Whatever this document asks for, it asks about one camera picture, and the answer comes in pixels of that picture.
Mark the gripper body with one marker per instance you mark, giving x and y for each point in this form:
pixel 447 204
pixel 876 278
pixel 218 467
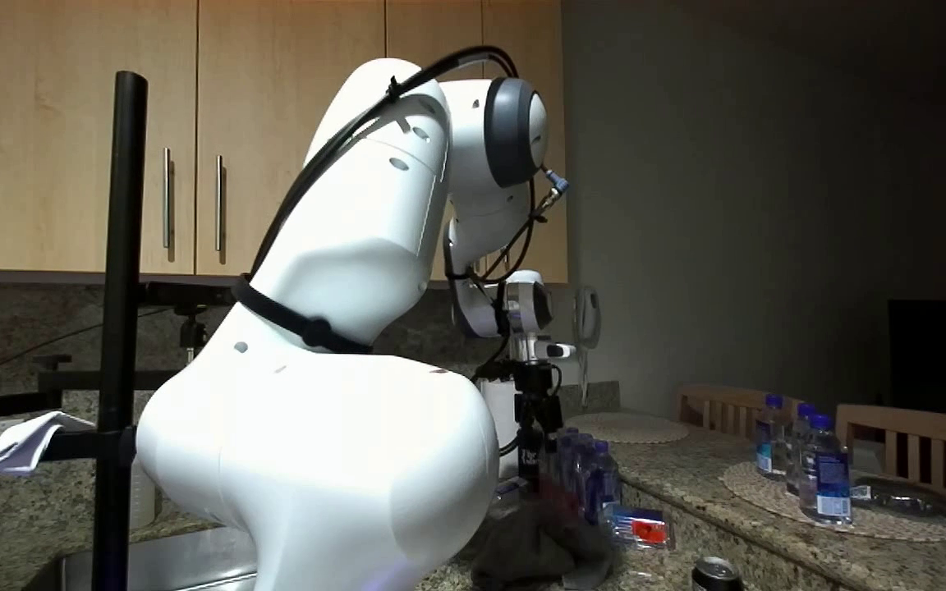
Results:
pixel 535 396

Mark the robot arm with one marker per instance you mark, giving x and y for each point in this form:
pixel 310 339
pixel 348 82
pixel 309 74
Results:
pixel 317 460

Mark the grey towel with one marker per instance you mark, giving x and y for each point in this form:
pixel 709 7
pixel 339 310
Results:
pixel 534 550

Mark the round woven placemat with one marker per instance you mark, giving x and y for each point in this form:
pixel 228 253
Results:
pixel 629 428
pixel 908 525

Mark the pack of water bottles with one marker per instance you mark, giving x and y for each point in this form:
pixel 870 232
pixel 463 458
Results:
pixel 592 480

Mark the red and blue packet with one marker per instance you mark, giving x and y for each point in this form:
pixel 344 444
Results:
pixel 644 529

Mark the wooden chair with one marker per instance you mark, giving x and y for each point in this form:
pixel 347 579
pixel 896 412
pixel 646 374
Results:
pixel 723 410
pixel 925 447

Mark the water bottle blue label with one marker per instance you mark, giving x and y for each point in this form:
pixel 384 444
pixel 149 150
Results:
pixel 769 443
pixel 798 435
pixel 828 480

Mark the drink can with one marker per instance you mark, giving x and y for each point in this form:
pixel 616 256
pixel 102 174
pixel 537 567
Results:
pixel 715 576

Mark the wooden cabinet door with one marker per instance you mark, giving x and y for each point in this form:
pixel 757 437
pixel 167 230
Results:
pixel 432 29
pixel 276 82
pixel 54 123
pixel 526 33

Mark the steel sink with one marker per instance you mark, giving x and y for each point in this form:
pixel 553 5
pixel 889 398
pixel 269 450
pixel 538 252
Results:
pixel 185 558

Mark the white plastic jug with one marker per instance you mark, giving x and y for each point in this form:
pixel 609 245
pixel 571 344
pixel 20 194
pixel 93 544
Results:
pixel 143 497

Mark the dark screen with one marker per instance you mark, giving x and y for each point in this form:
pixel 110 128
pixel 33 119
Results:
pixel 945 357

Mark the black stand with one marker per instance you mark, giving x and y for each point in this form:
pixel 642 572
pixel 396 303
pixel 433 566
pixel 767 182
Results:
pixel 121 246

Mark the white cloth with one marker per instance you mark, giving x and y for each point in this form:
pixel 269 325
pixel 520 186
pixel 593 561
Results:
pixel 25 443

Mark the white wall phone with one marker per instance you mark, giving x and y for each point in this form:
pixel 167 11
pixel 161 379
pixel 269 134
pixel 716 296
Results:
pixel 587 320

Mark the wooden wall cabinet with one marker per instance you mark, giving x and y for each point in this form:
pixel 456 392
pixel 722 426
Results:
pixel 71 123

